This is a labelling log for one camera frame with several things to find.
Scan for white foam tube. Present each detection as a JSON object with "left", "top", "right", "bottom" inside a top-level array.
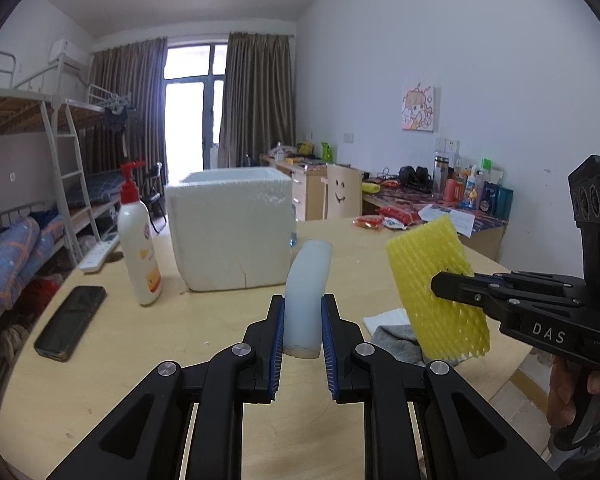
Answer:
[{"left": 284, "top": 240, "right": 334, "bottom": 361}]

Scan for pink cartoon wall poster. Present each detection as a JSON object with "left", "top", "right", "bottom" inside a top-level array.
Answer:
[{"left": 401, "top": 82, "right": 437, "bottom": 132}]

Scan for white cloth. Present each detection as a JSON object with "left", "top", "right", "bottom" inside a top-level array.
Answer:
[{"left": 363, "top": 308, "right": 411, "bottom": 334}]

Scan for red plastic bag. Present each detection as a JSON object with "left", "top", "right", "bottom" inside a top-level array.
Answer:
[{"left": 25, "top": 275, "right": 64, "bottom": 307}]

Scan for black folding chair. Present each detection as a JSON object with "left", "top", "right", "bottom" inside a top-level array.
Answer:
[{"left": 142, "top": 162, "right": 167, "bottom": 234}]

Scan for glass balcony door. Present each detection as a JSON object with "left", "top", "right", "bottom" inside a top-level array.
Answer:
[{"left": 162, "top": 45, "right": 229, "bottom": 174}]

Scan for wooden desk with drawers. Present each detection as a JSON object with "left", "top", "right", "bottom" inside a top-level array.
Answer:
[{"left": 260, "top": 154, "right": 332, "bottom": 222}]

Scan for black headphones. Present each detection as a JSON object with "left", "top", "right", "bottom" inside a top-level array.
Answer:
[{"left": 397, "top": 165, "right": 431, "bottom": 191}]

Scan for brown curtain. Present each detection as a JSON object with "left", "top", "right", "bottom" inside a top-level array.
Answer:
[
  {"left": 217, "top": 32, "right": 297, "bottom": 171},
  {"left": 91, "top": 37, "right": 168, "bottom": 187}
]

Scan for blue orange quilt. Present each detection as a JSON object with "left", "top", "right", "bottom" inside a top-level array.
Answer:
[{"left": 0, "top": 212, "right": 67, "bottom": 311}]

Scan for yellow foam net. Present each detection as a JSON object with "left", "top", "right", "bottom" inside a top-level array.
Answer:
[{"left": 385, "top": 216, "right": 492, "bottom": 361}]

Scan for printed paper sheet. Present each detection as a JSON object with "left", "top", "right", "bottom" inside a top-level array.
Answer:
[{"left": 417, "top": 203, "right": 476, "bottom": 238}]

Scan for white lotion bottle red pump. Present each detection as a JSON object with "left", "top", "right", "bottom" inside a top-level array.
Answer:
[{"left": 116, "top": 160, "right": 162, "bottom": 307}]

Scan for black phone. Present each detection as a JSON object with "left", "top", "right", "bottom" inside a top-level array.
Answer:
[{"left": 34, "top": 286, "right": 107, "bottom": 362}]

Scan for white air conditioner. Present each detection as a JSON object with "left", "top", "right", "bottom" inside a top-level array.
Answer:
[{"left": 49, "top": 39, "right": 91, "bottom": 66}]

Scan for white foam box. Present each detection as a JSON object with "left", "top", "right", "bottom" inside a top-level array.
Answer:
[{"left": 164, "top": 167, "right": 295, "bottom": 292}]

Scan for wooden chair with smiley face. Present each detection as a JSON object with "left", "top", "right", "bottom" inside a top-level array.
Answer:
[{"left": 321, "top": 163, "right": 364, "bottom": 221}]

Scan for desk with patterned cover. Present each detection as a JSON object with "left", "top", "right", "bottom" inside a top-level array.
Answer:
[{"left": 362, "top": 180, "right": 510, "bottom": 262}]

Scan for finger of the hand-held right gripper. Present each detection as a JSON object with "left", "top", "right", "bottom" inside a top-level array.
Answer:
[
  {"left": 474, "top": 269, "right": 588, "bottom": 302},
  {"left": 430, "top": 270, "right": 520, "bottom": 319}
]

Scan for clear water bottle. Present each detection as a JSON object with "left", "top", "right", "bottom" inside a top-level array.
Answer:
[{"left": 432, "top": 150, "right": 451, "bottom": 199}]

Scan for metal bunk bed with ladder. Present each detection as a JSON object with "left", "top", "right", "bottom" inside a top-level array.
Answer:
[{"left": 0, "top": 49, "right": 107, "bottom": 361}]

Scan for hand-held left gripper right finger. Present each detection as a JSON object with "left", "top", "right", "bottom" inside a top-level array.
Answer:
[{"left": 321, "top": 293, "right": 561, "bottom": 480}]

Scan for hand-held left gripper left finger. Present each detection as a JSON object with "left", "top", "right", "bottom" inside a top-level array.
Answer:
[{"left": 45, "top": 295, "right": 286, "bottom": 480}]

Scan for person's right hand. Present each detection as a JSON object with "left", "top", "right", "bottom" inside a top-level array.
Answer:
[{"left": 547, "top": 359, "right": 600, "bottom": 431}]

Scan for dark hanging clothes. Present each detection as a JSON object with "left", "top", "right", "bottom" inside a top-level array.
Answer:
[{"left": 102, "top": 92, "right": 141, "bottom": 134}]

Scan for blue plaid bedding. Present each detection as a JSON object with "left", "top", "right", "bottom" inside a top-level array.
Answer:
[{"left": 75, "top": 169, "right": 131, "bottom": 206}]

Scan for grey sock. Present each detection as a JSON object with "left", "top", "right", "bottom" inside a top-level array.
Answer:
[{"left": 371, "top": 324, "right": 427, "bottom": 367}]

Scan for cluster of toiletry bottles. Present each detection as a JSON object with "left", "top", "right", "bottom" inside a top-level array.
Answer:
[{"left": 447, "top": 157, "right": 516, "bottom": 220}]

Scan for white remote control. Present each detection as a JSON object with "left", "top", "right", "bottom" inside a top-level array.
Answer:
[{"left": 78, "top": 232, "right": 120, "bottom": 274}]

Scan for red snack packet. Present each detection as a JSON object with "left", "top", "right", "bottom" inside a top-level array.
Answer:
[{"left": 380, "top": 205, "right": 421, "bottom": 226}]

